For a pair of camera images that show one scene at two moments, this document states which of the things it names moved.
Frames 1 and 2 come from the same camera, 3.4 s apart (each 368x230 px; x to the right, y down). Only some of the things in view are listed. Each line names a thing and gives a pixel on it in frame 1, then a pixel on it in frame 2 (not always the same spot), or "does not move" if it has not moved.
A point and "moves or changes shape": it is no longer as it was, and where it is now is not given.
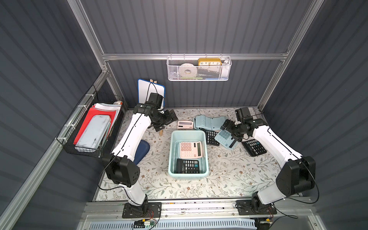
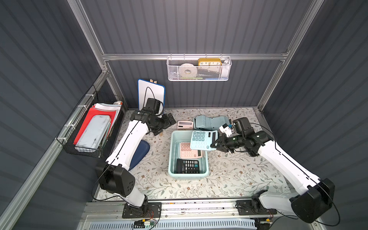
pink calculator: (185, 125) does not move
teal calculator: (224, 137) moves or changes shape
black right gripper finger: (225, 124) to (219, 143)
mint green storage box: (188, 155) does not move
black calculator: (187, 166) does not move
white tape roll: (187, 70) does not move
